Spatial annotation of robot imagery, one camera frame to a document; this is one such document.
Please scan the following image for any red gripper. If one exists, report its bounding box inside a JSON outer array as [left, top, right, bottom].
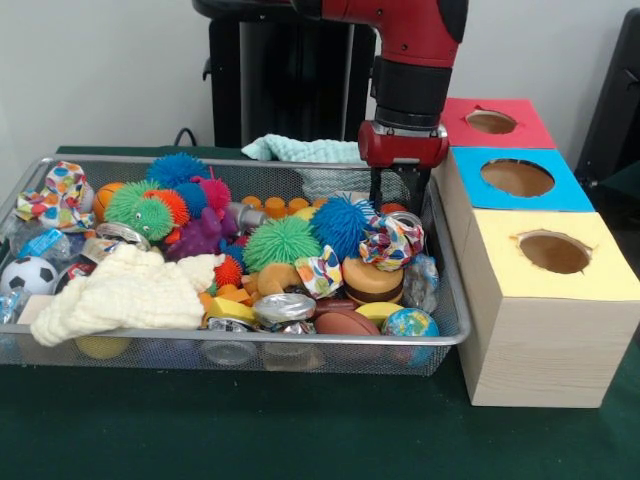
[[357, 119, 450, 216]]

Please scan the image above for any shallow mesh bin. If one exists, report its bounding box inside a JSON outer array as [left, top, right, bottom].
[[0, 155, 472, 377]]

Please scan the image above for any wooden box with three holes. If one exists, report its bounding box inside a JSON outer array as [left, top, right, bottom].
[[429, 96, 640, 409]]

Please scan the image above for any blue spiky rubber ball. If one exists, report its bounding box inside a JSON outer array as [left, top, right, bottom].
[[309, 195, 384, 261]]

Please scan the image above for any mint green cloth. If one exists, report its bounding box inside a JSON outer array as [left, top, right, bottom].
[[241, 133, 369, 166]]

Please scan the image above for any foam burger toy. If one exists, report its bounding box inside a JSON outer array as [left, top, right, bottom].
[[341, 256, 405, 306]]

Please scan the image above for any green spiky rubber ball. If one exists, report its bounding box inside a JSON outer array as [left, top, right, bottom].
[[243, 215, 322, 275]]

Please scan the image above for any globe print ball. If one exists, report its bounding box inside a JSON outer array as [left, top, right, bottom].
[[381, 307, 440, 337]]

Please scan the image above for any brown toy football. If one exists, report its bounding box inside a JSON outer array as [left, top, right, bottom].
[[313, 309, 382, 336]]

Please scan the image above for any black stand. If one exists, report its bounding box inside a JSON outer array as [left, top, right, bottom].
[[574, 7, 640, 176]]

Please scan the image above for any green fuzzy caterpillar toy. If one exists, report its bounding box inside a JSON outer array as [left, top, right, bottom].
[[103, 179, 191, 242]]

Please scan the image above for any cream yellow cloth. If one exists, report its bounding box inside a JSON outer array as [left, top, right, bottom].
[[29, 243, 226, 348]]

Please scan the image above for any black and white soccer ball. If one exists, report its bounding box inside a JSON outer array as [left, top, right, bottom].
[[0, 256, 59, 296]]

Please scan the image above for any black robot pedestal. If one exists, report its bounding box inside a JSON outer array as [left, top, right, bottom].
[[192, 0, 381, 149]]

